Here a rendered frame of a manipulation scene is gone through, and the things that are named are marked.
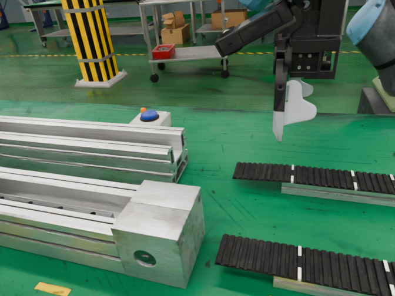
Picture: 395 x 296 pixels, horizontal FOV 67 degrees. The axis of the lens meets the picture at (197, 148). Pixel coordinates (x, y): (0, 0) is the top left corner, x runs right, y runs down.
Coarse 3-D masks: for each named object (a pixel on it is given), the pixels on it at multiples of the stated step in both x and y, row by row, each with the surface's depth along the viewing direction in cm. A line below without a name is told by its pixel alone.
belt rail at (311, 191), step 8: (288, 184) 52; (296, 184) 52; (288, 192) 53; (296, 192) 53; (304, 192) 52; (312, 192) 52; (320, 192) 52; (328, 192) 52; (336, 192) 51; (344, 192) 50; (352, 192) 50; (360, 192) 49; (368, 192) 49; (344, 200) 51; (352, 200) 50; (360, 200) 50; (368, 200) 50; (376, 200) 49; (384, 200) 49; (392, 200) 48
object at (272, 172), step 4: (268, 164) 57; (272, 164) 56; (276, 164) 56; (268, 168) 56; (272, 168) 55; (276, 168) 55; (268, 172) 54; (272, 172) 54; (276, 172) 54; (268, 176) 53; (272, 176) 53; (276, 176) 53; (268, 180) 52; (272, 180) 52; (276, 180) 52
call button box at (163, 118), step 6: (162, 114) 73; (168, 114) 73; (132, 120) 71; (138, 120) 71; (144, 120) 70; (150, 120) 70; (156, 120) 70; (162, 120) 70; (168, 120) 73; (168, 126) 73
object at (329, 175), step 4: (328, 172) 52; (332, 172) 52; (336, 172) 53; (328, 176) 51; (332, 176) 52; (336, 176) 52; (328, 180) 51; (332, 180) 51; (336, 180) 50; (328, 184) 50; (332, 184) 50; (336, 184) 49; (336, 188) 49
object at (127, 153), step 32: (0, 128) 73; (32, 128) 70; (64, 128) 67; (96, 128) 64; (128, 128) 62; (160, 128) 61; (0, 160) 68; (32, 160) 65; (64, 160) 62; (96, 160) 59; (128, 160) 56; (160, 160) 55
